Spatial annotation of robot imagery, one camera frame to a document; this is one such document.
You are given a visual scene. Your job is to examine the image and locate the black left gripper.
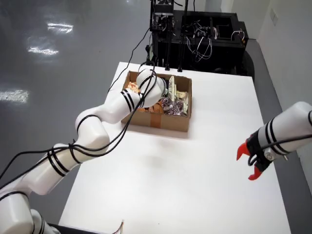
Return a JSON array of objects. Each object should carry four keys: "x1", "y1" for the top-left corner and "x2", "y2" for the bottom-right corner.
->
[{"x1": 161, "y1": 78, "x2": 171, "y2": 98}]

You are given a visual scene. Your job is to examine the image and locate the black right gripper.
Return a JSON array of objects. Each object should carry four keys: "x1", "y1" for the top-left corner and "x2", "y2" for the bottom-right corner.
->
[{"x1": 236, "y1": 133, "x2": 273, "y2": 181}]

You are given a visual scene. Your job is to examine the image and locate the cream snack packet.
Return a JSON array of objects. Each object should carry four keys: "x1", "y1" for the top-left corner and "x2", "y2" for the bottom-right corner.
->
[
  {"x1": 175, "y1": 90, "x2": 190, "y2": 100},
  {"x1": 181, "y1": 98, "x2": 190, "y2": 116}
]

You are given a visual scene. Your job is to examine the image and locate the purple patterned snack packet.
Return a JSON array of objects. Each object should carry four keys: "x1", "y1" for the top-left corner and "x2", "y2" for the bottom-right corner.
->
[{"x1": 162, "y1": 97, "x2": 186, "y2": 116}]

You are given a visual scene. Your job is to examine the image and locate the orange and white snack packet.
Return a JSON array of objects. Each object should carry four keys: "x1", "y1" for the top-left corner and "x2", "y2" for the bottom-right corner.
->
[{"x1": 125, "y1": 81, "x2": 141, "y2": 95}]

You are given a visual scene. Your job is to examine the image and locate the grey bolted wrist clamp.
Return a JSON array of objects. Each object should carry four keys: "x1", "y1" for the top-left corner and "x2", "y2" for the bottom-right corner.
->
[{"x1": 264, "y1": 147, "x2": 276, "y2": 162}]

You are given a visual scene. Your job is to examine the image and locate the brown cardboard box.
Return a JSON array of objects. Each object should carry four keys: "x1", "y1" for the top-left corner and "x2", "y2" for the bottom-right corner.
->
[{"x1": 121, "y1": 70, "x2": 193, "y2": 133}]

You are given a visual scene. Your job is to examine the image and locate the black stand pole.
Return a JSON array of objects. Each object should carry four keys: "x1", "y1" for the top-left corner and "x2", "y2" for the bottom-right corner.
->
[{"x1": 177, "y1": 0, "x2": 190, "y2": 73}]

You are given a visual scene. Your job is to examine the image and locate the black clamp knob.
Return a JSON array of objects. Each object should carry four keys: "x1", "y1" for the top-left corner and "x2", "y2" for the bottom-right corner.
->
[{"x1": 145, "y1": 45, "x2": 153, "y2": 65}]

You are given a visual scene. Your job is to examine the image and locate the black equipment cart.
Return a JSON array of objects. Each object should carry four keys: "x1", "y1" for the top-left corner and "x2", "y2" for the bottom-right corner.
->
[{"x1": 150, "y1": 9, "x2": 256, "y2": 79}]

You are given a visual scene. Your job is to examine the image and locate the black electronics unit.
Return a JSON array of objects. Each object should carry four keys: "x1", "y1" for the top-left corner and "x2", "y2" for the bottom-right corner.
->
[{"x1": 150, "y1": 0, "x2": 175, "y2": 32}]

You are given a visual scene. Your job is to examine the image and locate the long thin black cable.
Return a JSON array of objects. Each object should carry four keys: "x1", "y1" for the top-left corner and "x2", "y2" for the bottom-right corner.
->
[{"x1": 107, "y1": 26, "x2": 151, "y2": 94}]

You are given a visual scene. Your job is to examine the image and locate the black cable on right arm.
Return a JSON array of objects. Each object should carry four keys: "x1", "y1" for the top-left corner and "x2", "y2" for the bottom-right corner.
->
[{"x1": 247, "y1": 134, "x2": 312, "y2": 168}]

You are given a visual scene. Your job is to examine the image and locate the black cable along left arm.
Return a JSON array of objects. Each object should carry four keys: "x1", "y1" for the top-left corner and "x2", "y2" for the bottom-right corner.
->
[{"x1": 0, "y1": 69, "x2": 157, "y2": 195}]

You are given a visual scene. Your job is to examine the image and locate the white cable loops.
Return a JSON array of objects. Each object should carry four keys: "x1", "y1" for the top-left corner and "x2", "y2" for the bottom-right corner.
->
[{"x1": 186, "y1": 21, "x2": 214, "y2": 61}]

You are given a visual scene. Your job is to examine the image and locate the short white cable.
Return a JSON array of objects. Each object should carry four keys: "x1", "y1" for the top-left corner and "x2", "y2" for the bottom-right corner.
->
[{"x1": 231, "y1": 29, "x2": 245, "y2": 41}]

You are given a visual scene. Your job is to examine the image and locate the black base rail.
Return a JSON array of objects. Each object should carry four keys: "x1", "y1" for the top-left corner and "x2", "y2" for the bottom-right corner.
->
[{"x1": 46, "y1": 223, "x2": 85, "y2": 234}]

